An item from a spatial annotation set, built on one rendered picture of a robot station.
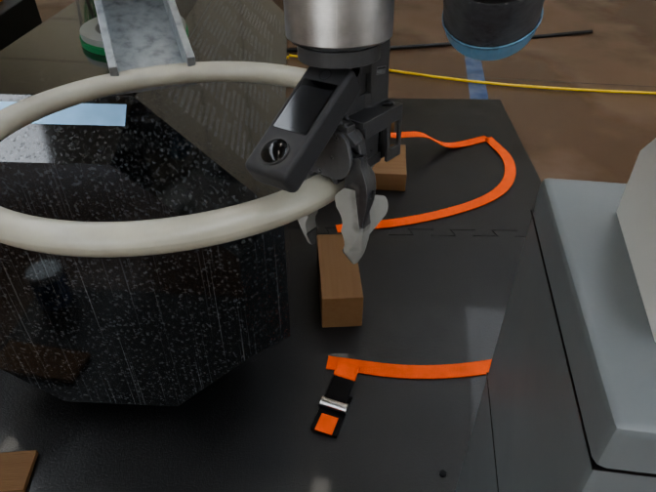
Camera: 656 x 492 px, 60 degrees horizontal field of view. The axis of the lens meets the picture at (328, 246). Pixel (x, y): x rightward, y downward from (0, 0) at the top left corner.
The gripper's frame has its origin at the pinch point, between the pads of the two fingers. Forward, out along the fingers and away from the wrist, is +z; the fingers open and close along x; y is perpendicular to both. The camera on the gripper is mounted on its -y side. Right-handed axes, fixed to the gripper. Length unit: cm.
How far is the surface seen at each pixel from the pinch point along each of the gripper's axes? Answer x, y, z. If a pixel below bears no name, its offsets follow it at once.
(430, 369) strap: 19, 64, 84
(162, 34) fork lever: 51, 20, -9
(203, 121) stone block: 55, 28, 9
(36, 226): 13.4, -21.6, -8.0
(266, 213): 0.1, -7.8, -7.7
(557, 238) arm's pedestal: -15.6, 23.9, 5.3
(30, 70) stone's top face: 80, 9, -1
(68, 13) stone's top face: 106, 32, -3
